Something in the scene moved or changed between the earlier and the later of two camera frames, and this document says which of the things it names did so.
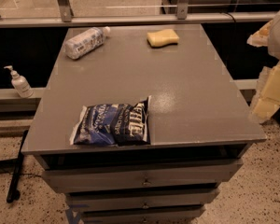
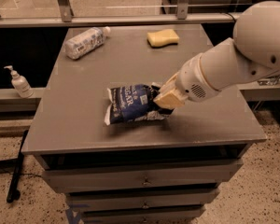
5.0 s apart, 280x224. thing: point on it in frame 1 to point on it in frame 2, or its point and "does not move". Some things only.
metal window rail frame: x=180 y=16 does not move
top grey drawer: x=149 y=175 does not move
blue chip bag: x=113 y=125 to x=133 y=103
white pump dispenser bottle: x=21 y=84 does not move
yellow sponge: x=162 y=37 does not move
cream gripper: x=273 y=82 to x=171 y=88
